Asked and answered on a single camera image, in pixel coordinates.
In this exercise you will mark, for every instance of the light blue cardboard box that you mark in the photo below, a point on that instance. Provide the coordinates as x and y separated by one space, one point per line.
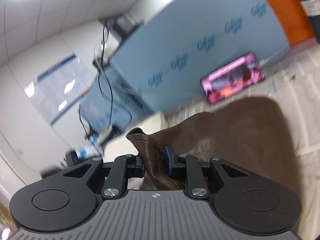
200 17

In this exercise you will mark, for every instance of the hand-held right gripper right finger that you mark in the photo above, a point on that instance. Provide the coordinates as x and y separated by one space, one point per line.
167 160

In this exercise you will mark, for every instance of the brown leather garment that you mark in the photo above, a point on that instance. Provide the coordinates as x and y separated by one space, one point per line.
237 135

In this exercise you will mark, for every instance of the dark device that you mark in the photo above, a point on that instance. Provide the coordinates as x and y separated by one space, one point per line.
125 25

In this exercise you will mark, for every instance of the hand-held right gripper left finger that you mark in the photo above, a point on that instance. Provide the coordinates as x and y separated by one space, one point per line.
138 166

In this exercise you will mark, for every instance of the low light blue box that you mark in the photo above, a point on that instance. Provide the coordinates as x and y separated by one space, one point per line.
105 110

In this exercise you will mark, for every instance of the wall poster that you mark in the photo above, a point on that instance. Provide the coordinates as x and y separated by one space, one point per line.
57 87

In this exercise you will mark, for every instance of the blue and white bottle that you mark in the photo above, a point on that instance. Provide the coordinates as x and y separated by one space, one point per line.
85 153

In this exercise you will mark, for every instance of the smartphone with lit screen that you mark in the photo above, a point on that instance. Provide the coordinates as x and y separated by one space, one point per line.
232 80

